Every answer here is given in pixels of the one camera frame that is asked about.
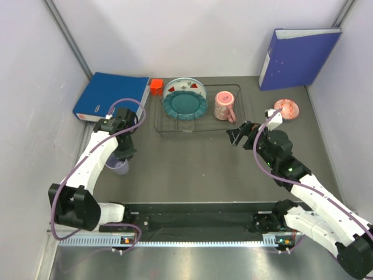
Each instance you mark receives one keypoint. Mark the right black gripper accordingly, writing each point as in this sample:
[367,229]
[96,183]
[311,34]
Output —
[247,129]

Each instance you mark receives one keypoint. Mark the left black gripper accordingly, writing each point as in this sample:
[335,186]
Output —
[128,153]

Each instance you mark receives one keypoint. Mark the lilac plastic cup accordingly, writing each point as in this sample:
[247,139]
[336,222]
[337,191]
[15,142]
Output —
[121,167]

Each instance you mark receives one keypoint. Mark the blue and orange patterned bowl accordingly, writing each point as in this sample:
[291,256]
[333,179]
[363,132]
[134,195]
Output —
[289,109]

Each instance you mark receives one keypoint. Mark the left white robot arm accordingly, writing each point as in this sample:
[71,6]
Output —
[72,200]

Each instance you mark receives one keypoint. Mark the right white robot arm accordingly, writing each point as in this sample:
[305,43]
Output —
[345,235]

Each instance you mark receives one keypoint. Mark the pink patterned mug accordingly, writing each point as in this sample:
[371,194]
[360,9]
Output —
[224,106]

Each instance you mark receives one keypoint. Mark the blue binder lying flat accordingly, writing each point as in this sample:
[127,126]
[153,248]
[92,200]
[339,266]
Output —
[104,89]

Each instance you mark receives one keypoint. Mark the small red cube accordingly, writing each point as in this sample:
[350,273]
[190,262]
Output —
[156,87]

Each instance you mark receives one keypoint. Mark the teal scalloped plate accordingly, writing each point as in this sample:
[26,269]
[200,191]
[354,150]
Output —
[185,105]

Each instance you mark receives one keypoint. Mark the white plate with red fruit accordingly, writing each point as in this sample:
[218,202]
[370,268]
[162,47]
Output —
[185,84]

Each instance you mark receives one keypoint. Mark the purple binder standing upright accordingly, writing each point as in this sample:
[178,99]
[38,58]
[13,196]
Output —
[295,57]

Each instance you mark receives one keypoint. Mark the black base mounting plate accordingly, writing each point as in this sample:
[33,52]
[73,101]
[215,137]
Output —
[252,222]

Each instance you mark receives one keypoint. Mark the black wire dish rack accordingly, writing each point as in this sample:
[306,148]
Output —
[163,123]

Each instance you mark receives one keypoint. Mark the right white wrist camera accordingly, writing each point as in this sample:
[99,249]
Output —
[273,118]

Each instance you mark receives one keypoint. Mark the white slotted cable duct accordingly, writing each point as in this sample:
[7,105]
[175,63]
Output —
[124,241]

